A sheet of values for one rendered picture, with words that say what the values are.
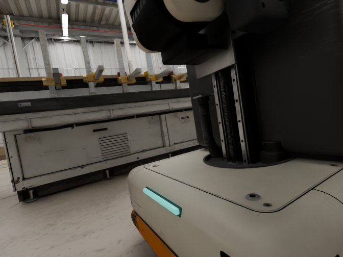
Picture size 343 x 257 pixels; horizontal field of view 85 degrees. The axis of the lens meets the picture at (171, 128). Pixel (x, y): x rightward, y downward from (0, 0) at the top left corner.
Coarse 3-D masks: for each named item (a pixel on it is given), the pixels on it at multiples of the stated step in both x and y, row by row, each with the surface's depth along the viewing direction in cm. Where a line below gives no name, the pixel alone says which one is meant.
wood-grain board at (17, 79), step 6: (0, 78) 130; (6, 78) 131; (12, 78) 133; (18, 78) 134; (24, 78) 136; (30, 78) 138; (36, 78) 140; (42, 78) 141; (66, 78) 149; (72, 78) 151; (78, 78) 153; (108, 78) 165; (114, 78) 168
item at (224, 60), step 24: (144, 0) 45; (240, 0) 38; (264, 0) 36; (288, 0) 41; (144, 24) 46; (168, 24) 43; (192, 24) 44; (216, 24) 52; (240, 24) 39; (264, 24) 41; (168, 48) 50; (192, 48) 45; (216, 48) 48
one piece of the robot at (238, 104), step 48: (336, 0) 38; (240, 48) 54; (288, 48) 46; (336, 48) 39; (192, 96) 81; (240, 96) 55; (288, 96) 48; (336, 96) 40; (240, 144) 58; (288, 144) 50; (336, 144) 41
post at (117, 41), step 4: (116, 40) 148; (116, 44) 148; (116, 48) 149; (120, 48) 150; (116, 52) 150; (120, 52) 150; (120, 56) 149; (120, 60) 149; (120, 64) 149; (120, 68) 149; (124, 68) 151; (120, 72) 150; (124, 72) 150; (124, 84) 150; (124, 88) 150
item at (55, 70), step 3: (54, 69) 106; (57, 69) 107; (54, 72) 106; (57, 72) 107; (54, 75) 111; (57, 75) 112; (54, 78) 116; (57, 78) 117; (57, 81) 123; (57, 87) 139; (60, 87) 140
